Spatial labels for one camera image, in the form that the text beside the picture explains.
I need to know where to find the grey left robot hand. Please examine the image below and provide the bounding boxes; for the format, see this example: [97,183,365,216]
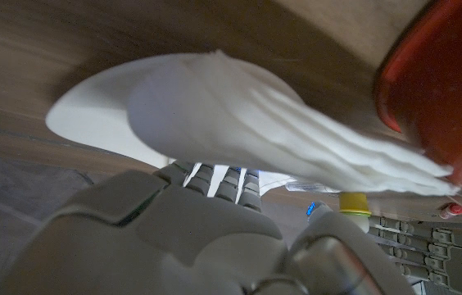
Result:
[368,215,462,295]

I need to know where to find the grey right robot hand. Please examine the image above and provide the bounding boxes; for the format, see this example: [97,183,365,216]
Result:
[0,159,416,295]

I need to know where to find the white cloth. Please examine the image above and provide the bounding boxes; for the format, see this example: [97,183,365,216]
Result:
[126,49,461,197]

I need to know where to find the white square dish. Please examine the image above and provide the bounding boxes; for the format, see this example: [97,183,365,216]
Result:
[45,52,224,169]

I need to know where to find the red bowl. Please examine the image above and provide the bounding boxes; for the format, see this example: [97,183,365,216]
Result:
[373,0,462,202]

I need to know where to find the red capped marker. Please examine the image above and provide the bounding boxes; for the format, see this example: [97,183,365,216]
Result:
[438,202,462,220]

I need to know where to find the yellow cup with white ball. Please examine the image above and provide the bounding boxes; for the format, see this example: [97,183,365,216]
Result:
[338,192,374,234]

